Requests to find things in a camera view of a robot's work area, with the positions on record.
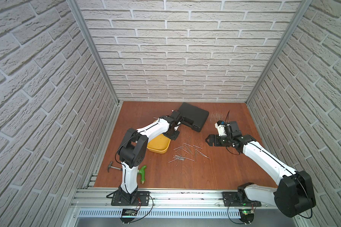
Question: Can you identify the left aluminium corner post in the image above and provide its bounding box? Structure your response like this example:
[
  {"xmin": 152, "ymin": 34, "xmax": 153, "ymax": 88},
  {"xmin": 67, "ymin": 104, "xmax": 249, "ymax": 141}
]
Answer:
[{"xmin": 67, "ymin": 0, "xmax": 120, "ymax": 105}]

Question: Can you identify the right aluminium corner post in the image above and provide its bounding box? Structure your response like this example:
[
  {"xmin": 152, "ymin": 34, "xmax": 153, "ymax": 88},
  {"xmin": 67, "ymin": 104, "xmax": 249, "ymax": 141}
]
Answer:
[{"xmin": 245, "ymin": 0, "xmax": 313, "ymax": 106}]

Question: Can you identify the left controller board with cable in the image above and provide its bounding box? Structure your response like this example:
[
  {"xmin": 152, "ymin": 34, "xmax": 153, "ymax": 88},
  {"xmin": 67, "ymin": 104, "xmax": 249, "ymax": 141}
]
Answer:
[{"xmin": 120, "ymin": 209, "xmax": 139, "ymax": 224}]

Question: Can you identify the aluminium front rail frame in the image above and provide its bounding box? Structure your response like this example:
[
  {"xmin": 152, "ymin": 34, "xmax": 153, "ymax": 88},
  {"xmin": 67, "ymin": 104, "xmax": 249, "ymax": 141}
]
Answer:
[{"xmin": 61, "ymin": 188, "xmax": 312, "ymax": 227}]

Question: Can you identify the steel nail bundle nail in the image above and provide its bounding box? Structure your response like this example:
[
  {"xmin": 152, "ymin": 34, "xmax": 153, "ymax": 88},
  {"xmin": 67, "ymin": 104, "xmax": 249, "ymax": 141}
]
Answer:
[{"xmin": 173, "ymin": 155, "xmax": 185, "ymax": 160}]

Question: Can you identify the steel nail far right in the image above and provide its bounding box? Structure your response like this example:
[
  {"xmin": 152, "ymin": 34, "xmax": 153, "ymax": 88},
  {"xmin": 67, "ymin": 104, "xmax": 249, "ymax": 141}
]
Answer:
[{"xmin": 196, "ymin": 149, "xmax": 210, "ymax": 159}]

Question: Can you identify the aluminium corner post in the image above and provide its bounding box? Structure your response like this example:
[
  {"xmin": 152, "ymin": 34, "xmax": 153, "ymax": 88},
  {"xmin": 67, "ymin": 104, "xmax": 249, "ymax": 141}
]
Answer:
[
  {"xmin": 245, "ymin": 0, "xmax": 313, "ymax": 106},
  {"xmin": 67, "ymin": 0, "xmax": 120, "ymax": 105}
]

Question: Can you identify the controller board with cable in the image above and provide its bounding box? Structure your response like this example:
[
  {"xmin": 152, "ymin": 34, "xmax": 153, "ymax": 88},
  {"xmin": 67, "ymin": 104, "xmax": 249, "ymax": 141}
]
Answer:
[
  {"xmin": 239, "ymin": 210, "xmax": 254, "ymax": 225},
  {"xmin": 120, "ymin": 209, "xmax": 139, "ymax": 224}
]

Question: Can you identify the right controller board with cable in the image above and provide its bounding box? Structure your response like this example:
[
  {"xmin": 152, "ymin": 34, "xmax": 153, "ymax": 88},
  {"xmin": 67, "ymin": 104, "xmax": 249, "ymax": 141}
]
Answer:
[{"xmin": 239, "ymin": 210, "xmax": 254, "ymax": 225}]

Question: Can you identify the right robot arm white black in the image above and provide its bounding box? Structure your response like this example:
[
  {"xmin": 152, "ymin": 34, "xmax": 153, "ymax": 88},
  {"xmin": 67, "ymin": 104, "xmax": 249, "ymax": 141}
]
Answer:
[{"xmin": 205, "ymin": 121, "xmax": 316, "ymax": 218}]

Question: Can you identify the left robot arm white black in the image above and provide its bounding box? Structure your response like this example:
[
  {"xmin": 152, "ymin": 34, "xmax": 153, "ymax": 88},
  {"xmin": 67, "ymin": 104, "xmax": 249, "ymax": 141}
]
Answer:
[{"xmin": 117, "ymin": 110, "xmax": 182, "ymax": 203}]

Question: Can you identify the yellow plastic storage box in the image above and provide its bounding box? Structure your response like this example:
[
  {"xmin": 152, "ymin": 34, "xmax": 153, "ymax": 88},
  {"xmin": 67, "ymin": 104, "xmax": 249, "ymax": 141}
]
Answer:
[{"xmin": 147, "ymin": 134, "xmax": 171, "ymax": 154}]

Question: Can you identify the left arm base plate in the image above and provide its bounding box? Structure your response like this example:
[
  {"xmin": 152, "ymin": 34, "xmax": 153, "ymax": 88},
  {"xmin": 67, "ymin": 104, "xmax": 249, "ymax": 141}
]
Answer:
[{"xmin": 111, "ymin": 190, "xmax": 150, "ymax": 206}]

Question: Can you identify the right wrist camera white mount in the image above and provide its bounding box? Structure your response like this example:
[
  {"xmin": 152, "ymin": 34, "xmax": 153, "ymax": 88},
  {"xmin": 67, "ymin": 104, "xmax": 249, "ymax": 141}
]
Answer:
[{"xmin": 215, "ymin": 120, "xmax": 230, "ymax": 137}]

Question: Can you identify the black plastic tool case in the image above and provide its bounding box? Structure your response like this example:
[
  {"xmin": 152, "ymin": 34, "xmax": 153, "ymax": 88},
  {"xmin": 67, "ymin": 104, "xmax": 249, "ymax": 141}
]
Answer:
[{"xmin": 178, "ymin": 103, "xmax": 209, "ymax": 132}]

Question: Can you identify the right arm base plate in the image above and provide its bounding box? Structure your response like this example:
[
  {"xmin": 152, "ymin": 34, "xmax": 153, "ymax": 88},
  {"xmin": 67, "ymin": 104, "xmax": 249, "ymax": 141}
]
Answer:
[{"xmin": 222, "ymin": 191, "xmax": 261, "ymax": 208}]

